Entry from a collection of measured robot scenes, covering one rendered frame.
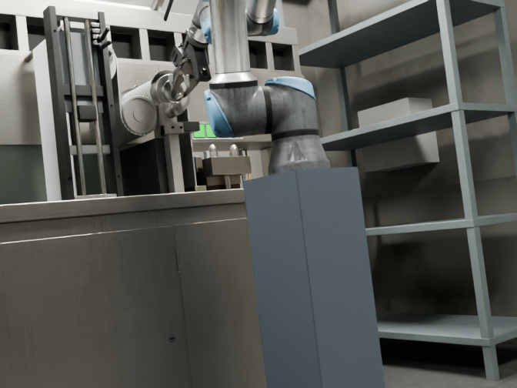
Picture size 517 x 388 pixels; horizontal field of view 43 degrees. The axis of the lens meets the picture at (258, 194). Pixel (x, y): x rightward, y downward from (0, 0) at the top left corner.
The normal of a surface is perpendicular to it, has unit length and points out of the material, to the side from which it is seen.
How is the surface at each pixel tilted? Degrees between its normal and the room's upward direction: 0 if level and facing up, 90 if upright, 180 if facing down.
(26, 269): 90
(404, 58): 90
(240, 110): 104
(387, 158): 90
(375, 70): 90
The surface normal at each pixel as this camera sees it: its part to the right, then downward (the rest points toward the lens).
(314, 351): -0.78, 0.06
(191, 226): 0.61, -0.11
